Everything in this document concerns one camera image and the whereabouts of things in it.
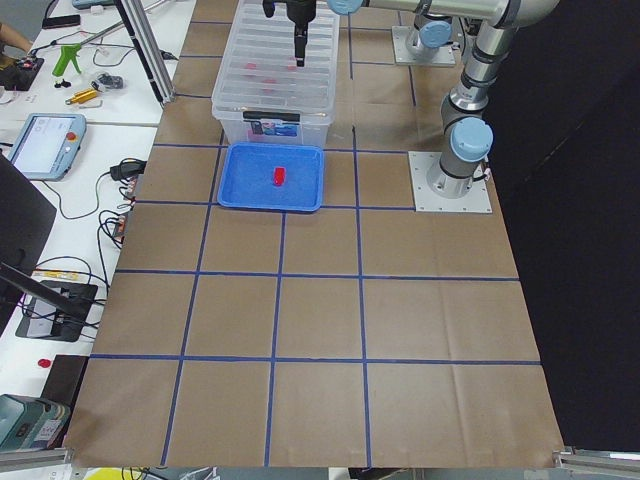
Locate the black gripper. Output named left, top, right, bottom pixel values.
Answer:
left=263, top=0, right=316, bottom=67

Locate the clear ribbed box lid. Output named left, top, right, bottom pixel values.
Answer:
left=212, top=1, right=340, bottom=119

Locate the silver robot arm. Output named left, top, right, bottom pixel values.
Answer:
left=328, top=0, right=558, bottom=199
left=405, top=13, right=455, bottom=66

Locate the clear plastic storage box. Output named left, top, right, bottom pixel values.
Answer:
left=211, top=0, right=342, bottom=151

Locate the blue plastic tray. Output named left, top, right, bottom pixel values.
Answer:
left=217, top=143, right=324, bottom=212

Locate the black power adapter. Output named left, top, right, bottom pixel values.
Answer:
left=109, top=159, right=147, bottom=181

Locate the brass cylinder tool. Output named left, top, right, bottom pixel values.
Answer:
left=65, top=88, right=103, bottom=109

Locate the black smartphone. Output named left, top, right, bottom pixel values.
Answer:
left=42, top=14, right=81, bottom=30

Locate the blue teach pendant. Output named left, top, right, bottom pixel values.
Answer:
left=8, top=113, right=87, bottom=181

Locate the black monitor with stand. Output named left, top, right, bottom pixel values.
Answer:
left=1, top=158, right=97, bottom=342

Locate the black box latch handle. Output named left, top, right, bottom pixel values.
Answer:
left=242, top=110, right=301, bottom=123

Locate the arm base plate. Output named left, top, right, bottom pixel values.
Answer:
left=392, top=26, right=456, bottom=68
left=408, top=151, right=492, bottom=214

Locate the aluminium frame post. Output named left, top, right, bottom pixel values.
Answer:
left=114, top=0, right=175, bottom=105

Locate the green handled grabber tool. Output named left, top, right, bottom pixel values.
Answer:
left=29, top=21, right=124, bottom=79

